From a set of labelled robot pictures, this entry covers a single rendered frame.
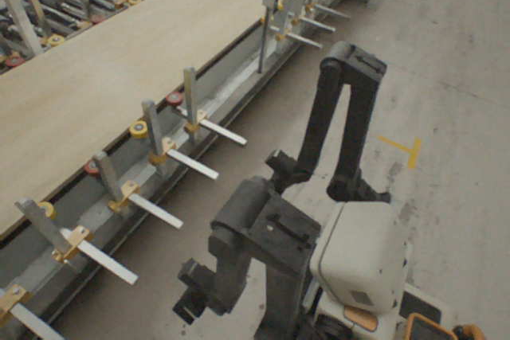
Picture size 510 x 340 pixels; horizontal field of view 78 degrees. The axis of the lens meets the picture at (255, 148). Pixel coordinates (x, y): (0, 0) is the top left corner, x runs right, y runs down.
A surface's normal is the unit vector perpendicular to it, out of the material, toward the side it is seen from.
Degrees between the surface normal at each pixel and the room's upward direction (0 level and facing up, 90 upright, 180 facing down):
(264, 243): 14
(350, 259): 42
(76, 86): 0
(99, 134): 0
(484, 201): 0
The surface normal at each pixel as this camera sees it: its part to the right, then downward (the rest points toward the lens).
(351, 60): 0.27, -0.54
